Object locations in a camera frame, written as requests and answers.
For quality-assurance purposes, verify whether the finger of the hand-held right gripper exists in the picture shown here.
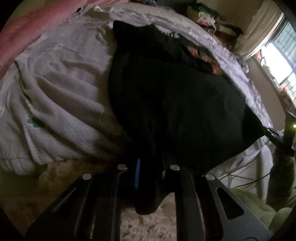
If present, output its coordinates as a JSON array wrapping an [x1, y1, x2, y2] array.
[[261, 126, 284, 148]]

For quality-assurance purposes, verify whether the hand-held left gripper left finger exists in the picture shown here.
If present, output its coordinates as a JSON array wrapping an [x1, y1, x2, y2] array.
[[25, 158, 141, 241]]

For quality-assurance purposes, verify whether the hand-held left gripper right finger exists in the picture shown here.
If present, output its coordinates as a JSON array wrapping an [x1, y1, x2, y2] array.
[[161, 149, 271, 241]]

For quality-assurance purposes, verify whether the black sweater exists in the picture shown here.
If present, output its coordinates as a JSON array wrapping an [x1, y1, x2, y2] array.
[[107, 20, 266, 216]]

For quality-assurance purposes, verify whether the person's right forearm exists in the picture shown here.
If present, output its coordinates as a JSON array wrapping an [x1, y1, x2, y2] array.
[[266, 151, 296, 207]]

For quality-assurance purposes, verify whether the pile of folded clothes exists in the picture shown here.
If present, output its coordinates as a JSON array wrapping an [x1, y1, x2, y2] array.
[[186, 2, 243, 42]]

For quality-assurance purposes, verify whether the cream shaggy rug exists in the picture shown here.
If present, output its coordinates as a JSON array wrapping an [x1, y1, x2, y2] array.
[[0, 160, 232, 241]]

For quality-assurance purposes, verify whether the window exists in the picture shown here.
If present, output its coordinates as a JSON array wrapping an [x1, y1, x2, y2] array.
[[254, 19, 296, 102]]

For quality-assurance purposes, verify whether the cream curtain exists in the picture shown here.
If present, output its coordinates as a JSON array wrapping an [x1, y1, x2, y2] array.
[[238, 0, 285, 56]]

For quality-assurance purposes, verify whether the lilac printed duvet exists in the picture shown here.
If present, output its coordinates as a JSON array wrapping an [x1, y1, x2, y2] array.
[[0, 3, 275, 175]]

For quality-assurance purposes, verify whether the pink blanket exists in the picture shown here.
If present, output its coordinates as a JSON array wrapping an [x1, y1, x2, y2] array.
[[0, 0, 97, 75]]

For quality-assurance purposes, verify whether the black cable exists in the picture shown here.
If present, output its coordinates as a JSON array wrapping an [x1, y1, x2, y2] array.
[[221, 170, 272, 189]]

